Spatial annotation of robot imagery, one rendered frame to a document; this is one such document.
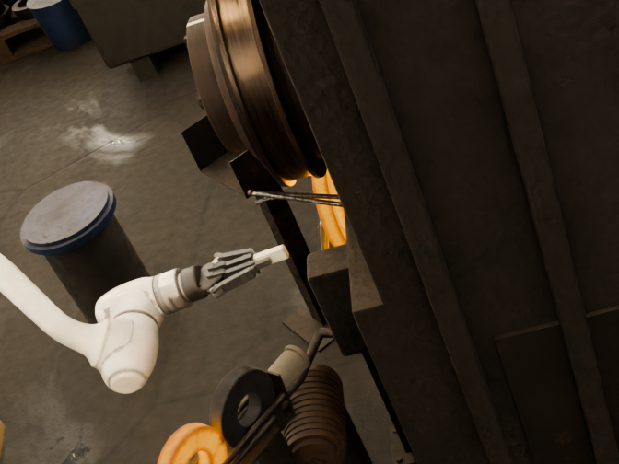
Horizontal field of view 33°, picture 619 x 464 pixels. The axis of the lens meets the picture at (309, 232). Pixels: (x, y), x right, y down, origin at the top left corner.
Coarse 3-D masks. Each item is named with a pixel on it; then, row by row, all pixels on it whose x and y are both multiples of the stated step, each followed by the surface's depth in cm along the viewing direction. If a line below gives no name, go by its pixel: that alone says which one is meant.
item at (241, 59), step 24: (216, 0) 184; (240, 0) 182; (216, 24) 181; (240, 24) 181; (240, 48) 181; (240, 72) 181; (240, 96) 182; (264, 96) 182; (264, 120) 184; (264, 144) 187; (288, 144) 188; (288, 168) 194
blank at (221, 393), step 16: (240, 368) 192; (256, 368) 194; (224, 384) 189; (240, 384) 190; (256, 384) 193; (272, 384) 197; (224, 400) 187; (240, 400) 191; (256, 400) 196; (272, 400) 198; (224, 416) 187; (256, 416) 195; (224, 432) 188; (240, 432) 192; (256, 432) 196
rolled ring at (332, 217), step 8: (312, 176) 219; (328, 176) 220; (312, 184) 217; (320, 184) 217; (328, 184) 217; (320, 192) 216; (328, 192) 216; (336, 192) 229; (328, 200) 215; (336, 200) 230; (320, 208) 216; (328, 208) 215; (336, 208) 230; (320, 216) 216; (328, 216) 216; (336, 216) 217; (344, 216) 229; (328, 224) 216; (336, 224) 216; (344, 224) 228; (328, 232) 217; (336, 232) 217; (344, 232) 221; (336, 240) 219; (344, 240) 220
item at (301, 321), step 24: (192, 144) 279; (216, 144) 284; (216, 168) 281; (240, 168) 259; (264, 168) 264; (240, 192) 266; (288, 216) 284; (288, 240) 287; (288, 264) 297; (312, 312) 308; (312, 336) 305
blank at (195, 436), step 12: (180, 432) 182; (192, 432) 181; (204, 432) 184; (216, 432) 186; (168, 444) 180; (180, 444) 179; (192, 444) 181; (204, 444) 184; (216, 444) 187; (168, 456) 179; (180, 456) 179; (192, 456) 182; (204, 456) 187; (216, 456) 187
